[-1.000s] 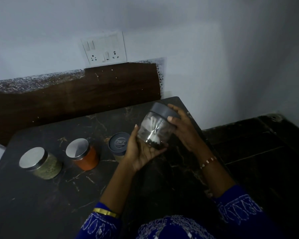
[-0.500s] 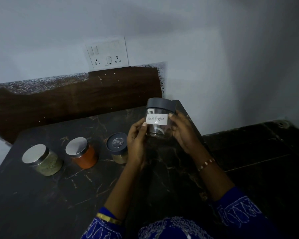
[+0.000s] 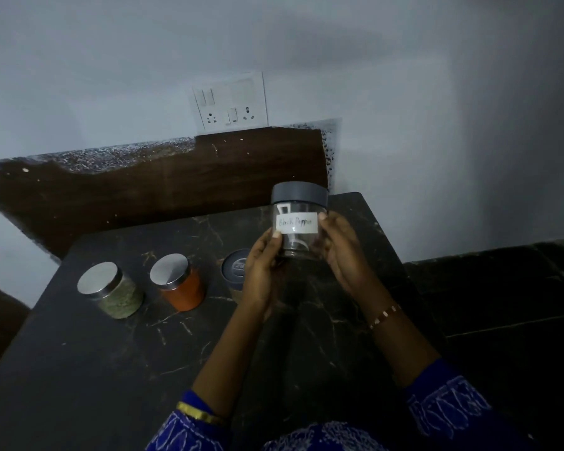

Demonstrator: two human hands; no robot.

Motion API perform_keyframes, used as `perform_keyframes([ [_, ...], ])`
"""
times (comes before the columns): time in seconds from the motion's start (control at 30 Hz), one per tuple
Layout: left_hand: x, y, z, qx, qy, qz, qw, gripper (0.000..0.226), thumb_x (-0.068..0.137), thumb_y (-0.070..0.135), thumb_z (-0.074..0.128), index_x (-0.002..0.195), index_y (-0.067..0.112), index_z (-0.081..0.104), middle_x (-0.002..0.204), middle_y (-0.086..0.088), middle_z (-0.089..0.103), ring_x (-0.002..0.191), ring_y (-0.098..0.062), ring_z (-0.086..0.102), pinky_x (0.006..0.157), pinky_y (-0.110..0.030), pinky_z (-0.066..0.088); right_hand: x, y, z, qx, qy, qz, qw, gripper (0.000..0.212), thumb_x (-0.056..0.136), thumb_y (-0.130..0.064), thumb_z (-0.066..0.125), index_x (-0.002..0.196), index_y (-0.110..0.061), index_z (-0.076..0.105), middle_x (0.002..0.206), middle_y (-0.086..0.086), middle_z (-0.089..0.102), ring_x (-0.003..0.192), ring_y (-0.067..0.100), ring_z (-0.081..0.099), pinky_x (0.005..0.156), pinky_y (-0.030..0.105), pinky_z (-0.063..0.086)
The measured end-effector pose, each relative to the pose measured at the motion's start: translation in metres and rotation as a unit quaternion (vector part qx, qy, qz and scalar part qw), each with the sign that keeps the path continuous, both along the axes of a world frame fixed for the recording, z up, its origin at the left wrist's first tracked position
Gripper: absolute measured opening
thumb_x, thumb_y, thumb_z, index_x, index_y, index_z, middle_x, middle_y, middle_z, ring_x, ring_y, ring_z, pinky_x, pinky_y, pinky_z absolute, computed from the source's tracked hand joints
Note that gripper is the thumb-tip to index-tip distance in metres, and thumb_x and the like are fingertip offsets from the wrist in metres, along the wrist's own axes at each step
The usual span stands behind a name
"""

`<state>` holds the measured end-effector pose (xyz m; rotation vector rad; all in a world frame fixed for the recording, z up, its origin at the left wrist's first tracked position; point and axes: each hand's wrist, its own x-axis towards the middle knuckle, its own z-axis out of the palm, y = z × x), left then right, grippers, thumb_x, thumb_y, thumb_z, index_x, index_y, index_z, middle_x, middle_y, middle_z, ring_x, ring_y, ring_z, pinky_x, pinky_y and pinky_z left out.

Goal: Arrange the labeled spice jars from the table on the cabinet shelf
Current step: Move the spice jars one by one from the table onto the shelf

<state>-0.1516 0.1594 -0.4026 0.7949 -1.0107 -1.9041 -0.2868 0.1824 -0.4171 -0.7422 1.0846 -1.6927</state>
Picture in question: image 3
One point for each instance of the person's left hand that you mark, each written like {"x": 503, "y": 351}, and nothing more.
{"x": 261, "y": 277}

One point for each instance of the person's right hand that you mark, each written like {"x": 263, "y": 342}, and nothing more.
{"x": 350, "y": 267}

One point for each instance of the garam masala jar grey lid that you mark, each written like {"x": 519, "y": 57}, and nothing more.
{"x": 235, "y": 270}

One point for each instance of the black pepper jar grey lid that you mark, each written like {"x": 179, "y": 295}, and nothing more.
{"x": 300, "y": 194}

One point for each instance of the red chilli powder jar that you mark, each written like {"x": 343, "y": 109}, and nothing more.
{"x": 171, "y": 272}

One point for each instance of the green fennel jar silver lid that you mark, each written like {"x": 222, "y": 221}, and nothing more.
{"x": 101, "y": 279}

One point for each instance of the person's right forearm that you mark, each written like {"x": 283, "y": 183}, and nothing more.
{"x": 404, "y": 352}

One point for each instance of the person's left forearm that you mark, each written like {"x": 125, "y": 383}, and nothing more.
{"x": 225, "y": 361}

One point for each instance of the gold bangle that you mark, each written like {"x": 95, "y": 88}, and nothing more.
{"x": 199, "y": 413}

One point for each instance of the white wall socket plate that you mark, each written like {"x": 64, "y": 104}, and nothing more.
{"x": 230, "y": 103}

